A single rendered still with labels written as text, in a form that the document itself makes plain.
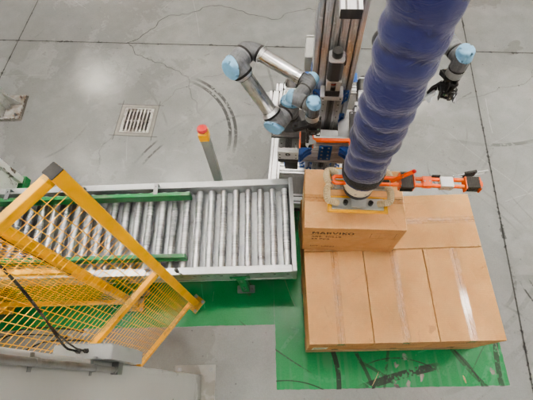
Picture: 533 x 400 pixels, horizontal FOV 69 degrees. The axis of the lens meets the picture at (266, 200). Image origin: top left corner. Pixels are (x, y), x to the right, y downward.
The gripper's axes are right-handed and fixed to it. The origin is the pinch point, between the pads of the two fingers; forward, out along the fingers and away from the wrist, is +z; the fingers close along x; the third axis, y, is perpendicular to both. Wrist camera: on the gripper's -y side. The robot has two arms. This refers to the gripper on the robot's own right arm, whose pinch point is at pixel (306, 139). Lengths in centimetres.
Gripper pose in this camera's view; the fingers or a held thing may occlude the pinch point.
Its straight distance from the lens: 232.5
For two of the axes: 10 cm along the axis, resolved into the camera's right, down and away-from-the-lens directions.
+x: 0.5, -9.0, 4.3
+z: 0.5, 4.3, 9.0
